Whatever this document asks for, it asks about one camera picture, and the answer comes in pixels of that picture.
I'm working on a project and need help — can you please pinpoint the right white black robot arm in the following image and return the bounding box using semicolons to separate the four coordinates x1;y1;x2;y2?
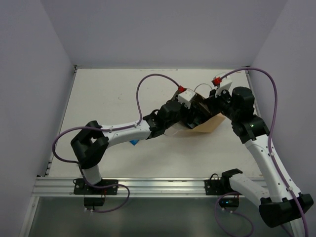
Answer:
206;86;314;228

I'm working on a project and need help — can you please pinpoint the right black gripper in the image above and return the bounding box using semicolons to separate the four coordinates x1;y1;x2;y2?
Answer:
204;86;239;121

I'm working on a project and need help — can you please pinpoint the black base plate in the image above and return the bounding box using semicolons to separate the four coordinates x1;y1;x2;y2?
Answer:
204;172;234;196
73;178;118;195

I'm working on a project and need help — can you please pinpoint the black controller box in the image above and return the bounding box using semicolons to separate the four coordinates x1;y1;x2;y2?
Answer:
219;197;239;208
83;197;105;209

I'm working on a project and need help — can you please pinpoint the black snack bag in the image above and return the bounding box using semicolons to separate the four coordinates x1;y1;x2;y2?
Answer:
182;94;212;125

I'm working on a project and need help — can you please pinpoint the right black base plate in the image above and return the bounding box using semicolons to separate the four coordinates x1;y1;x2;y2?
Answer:
204;172;234;196

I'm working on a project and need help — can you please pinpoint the aluminium mounting rail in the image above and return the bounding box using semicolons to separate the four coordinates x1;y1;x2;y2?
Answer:
32;177;270;198

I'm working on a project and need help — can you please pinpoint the blue snack packet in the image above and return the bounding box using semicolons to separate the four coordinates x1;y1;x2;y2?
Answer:
129;140;139;146

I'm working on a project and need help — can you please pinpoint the brown paper bag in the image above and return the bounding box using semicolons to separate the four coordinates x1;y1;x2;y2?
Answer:
165;83;227;137

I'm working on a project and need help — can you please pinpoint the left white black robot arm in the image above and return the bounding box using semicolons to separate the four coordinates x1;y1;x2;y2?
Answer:
71;100;201;194

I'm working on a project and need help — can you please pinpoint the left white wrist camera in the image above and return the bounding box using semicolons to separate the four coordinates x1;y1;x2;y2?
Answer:
177;88;196;109

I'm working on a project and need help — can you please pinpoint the right black controller box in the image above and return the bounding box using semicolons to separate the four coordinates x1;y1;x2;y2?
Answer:
219;197;239;208

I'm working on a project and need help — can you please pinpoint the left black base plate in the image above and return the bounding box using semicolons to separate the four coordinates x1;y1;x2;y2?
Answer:
73;178;118;195

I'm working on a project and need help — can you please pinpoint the left black controller box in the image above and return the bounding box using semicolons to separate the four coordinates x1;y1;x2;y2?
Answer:
83;197;105;209

